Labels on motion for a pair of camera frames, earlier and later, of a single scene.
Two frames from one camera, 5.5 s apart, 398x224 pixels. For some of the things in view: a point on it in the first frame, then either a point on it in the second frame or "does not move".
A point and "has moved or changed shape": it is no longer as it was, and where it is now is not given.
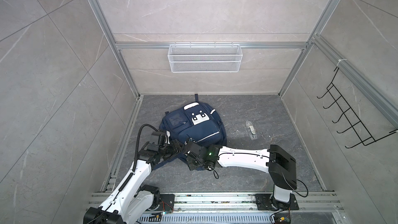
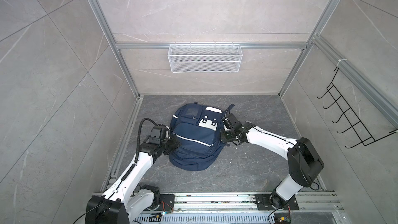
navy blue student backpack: [195, 121] has moved or changed shape
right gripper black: [190, 167] → [222, 135]
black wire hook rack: [363, 133] does not move
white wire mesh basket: [202, 58] does not move
